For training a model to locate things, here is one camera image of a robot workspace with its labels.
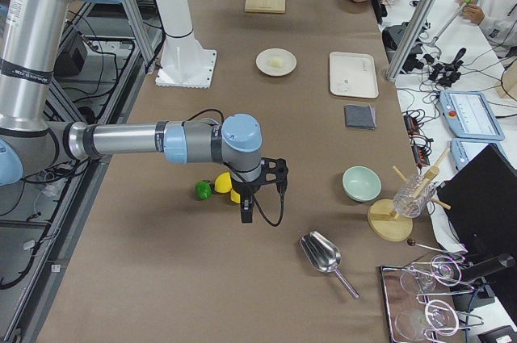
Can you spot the yellow lemon upper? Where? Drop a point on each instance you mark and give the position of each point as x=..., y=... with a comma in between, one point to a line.
x=223, y=183

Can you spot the clear glass cup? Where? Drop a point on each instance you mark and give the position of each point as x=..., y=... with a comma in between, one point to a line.
x=413, y=196

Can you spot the aluminium frame post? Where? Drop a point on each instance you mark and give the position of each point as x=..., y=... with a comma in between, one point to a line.
x=409, y=38

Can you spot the grey folded cloth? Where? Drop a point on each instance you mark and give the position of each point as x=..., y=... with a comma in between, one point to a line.
x=360, y=116

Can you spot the yellow lemon lower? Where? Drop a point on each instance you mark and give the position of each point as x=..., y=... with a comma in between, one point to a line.
x=235, y=196

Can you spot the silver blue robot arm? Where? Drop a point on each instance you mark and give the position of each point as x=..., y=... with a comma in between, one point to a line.
x=42, y=126

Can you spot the blue teach pendant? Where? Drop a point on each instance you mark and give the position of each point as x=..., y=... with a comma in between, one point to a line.
x=464, y=150
x=469, y=115

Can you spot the round white plate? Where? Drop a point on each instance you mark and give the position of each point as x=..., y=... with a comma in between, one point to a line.
x=263, y=57

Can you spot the yellow lemon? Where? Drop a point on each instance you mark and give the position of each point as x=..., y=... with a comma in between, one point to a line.
x=223, y=183
x=235, y=196

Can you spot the black monitor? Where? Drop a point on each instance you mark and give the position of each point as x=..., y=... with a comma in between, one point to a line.
x=482, y=197

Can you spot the beige rectangular tray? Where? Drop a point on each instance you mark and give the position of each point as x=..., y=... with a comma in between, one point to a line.
x=353, y=75

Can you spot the white bun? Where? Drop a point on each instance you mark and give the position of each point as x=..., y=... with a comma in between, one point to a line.
x=276, y=62

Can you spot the green pepper toy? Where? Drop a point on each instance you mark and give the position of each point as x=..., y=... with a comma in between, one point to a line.
x=203, y=189

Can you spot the mint green bowl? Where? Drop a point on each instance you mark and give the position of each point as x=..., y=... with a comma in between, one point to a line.
x=361, y=184

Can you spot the blue teach pendant lower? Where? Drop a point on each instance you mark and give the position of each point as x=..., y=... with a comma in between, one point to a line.
x=464, y=150

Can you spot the blue teach pendant upper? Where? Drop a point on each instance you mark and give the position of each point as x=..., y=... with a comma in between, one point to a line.
x=469, y=115

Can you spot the metal glass rack tray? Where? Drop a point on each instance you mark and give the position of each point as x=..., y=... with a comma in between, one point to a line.
x=418, y=300

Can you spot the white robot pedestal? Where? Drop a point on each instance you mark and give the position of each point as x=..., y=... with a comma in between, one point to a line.
x=184, y=62

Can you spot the metal scoop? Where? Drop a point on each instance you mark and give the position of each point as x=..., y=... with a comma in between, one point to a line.
x=325, y=257

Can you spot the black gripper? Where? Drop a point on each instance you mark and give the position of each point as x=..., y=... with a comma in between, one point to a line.
x=245, y=190

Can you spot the wooden cup stand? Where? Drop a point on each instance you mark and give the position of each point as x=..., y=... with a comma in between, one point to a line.
x=389, y=225

